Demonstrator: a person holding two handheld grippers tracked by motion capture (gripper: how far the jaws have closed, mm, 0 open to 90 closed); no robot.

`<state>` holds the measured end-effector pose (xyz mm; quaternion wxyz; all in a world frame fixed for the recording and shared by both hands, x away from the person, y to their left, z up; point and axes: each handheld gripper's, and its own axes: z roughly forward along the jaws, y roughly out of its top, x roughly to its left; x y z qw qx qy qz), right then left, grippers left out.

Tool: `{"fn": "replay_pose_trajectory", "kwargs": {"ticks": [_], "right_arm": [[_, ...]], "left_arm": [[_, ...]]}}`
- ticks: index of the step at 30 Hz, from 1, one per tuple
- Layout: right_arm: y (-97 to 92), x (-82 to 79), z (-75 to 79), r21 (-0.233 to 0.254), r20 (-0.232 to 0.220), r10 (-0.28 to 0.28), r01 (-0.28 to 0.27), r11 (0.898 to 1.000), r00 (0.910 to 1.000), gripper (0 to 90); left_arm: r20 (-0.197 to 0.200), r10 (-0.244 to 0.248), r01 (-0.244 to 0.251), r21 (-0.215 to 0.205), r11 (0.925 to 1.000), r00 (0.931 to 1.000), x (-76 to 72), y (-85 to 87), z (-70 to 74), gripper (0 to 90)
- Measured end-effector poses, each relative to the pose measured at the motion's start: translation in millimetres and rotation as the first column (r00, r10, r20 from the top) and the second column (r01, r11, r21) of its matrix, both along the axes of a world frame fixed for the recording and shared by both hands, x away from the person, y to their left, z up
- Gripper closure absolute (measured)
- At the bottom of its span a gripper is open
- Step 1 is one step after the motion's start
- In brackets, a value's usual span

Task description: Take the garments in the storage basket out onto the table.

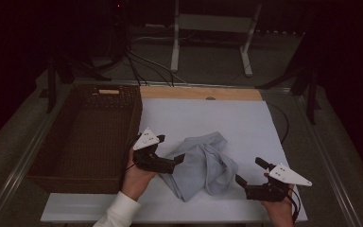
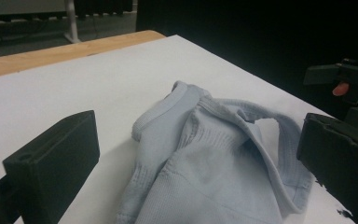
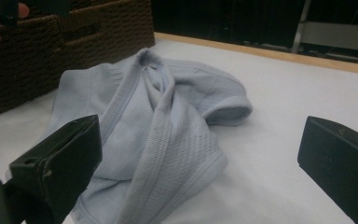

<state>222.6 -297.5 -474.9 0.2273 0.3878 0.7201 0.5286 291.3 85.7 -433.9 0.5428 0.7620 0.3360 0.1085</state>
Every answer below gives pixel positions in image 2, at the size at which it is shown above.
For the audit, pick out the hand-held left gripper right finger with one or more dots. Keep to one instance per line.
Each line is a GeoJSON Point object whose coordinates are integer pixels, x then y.
{"type": "Point", "coordinates": [341, 161]}

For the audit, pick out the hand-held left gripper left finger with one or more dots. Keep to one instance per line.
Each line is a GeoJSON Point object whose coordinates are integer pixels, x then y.
{"type": "Point", "coordinates": [52, 168]}

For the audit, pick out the light blue knit garment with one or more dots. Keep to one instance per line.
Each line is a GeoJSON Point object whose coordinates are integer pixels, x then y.
{"type": "Point", "coordinates": [199, 161]}

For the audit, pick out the white board sheet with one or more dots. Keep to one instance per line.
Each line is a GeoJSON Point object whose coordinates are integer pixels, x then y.
{"type": "Point", "coordinates": [74, 87]}

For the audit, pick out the white metal stand frame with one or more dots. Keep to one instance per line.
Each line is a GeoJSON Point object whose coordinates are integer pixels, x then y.
{"type": "Point", "coordinates": [71, 21]}

